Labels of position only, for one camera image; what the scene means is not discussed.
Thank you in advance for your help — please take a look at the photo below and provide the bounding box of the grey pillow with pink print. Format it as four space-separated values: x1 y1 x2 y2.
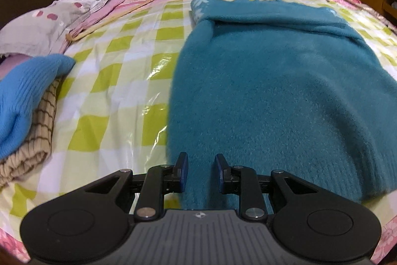
0 0 118 57

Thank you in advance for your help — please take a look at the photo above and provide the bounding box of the teal knitted sweater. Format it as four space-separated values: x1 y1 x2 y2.
166 0 397 211

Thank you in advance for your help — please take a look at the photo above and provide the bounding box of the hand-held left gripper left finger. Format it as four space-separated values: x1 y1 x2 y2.
85 152 189 220

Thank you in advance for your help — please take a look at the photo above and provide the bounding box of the brown striped garment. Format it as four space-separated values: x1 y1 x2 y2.
0 77 60 189

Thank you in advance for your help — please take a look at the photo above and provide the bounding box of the light blue knitted sweater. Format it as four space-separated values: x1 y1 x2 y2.
0 54 76 160

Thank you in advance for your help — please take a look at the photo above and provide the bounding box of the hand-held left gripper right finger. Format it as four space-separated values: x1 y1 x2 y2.
215 153 314 221

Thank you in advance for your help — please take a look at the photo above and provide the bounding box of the green checked plastic sheet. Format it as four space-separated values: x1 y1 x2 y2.
0 0 397 233

